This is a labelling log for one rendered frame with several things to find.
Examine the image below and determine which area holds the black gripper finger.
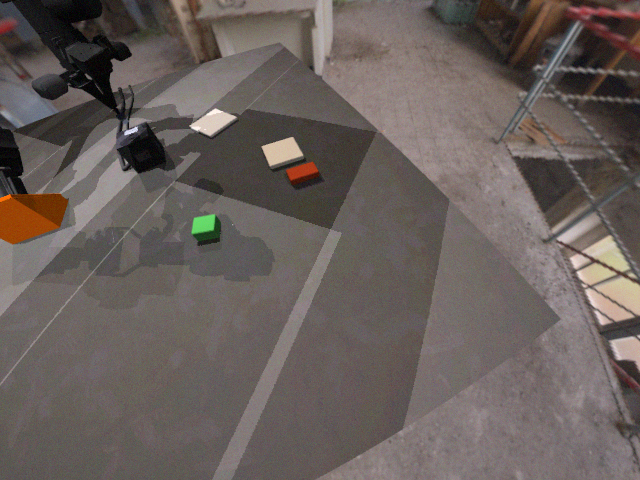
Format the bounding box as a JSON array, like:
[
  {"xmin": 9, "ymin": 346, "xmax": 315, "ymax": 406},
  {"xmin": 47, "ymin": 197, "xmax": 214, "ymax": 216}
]
[
  {"xmin": 91, "ymin": 68, "xmax": 117, "ymax": 107},
  {"xmin": 68, "ymin": 79, "xmax": 114, "ymax": 109}
]

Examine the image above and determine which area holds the cream flat square pad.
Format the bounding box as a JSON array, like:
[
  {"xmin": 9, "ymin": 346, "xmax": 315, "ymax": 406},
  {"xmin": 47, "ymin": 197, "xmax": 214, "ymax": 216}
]
[{"xmin": 262, "ymin": 137, "xmax": 304, "ymax": 169}]

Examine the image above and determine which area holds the green cube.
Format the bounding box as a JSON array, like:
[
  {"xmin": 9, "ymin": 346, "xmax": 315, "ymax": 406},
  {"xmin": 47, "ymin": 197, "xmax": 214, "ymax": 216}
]
[{"xmin": 191, "ymin": 215, "xmax": 221, "ymax": 241}]

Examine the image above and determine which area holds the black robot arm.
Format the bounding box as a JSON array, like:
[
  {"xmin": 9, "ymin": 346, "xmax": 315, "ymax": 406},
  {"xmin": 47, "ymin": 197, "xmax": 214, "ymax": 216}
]
[{"xmin": 0, "ymin": 0, "xmax": 116, "ymax": 198}]

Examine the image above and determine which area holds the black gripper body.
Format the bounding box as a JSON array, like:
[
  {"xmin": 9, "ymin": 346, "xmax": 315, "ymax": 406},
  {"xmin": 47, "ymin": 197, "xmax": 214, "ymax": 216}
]
[{"xmin": 31, "ymin": 23, "xmax": 132, "ymax": 100}]

